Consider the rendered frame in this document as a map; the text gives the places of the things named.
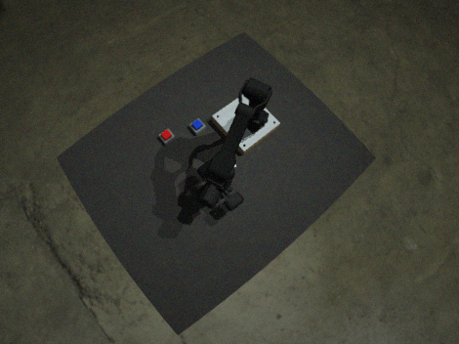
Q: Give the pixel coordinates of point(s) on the red button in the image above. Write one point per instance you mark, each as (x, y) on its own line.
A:
(167, 137)

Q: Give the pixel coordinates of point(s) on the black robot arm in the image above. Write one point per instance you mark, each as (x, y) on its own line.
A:
(252, 117)

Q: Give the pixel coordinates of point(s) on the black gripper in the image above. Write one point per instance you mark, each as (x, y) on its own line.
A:
(231, 201)

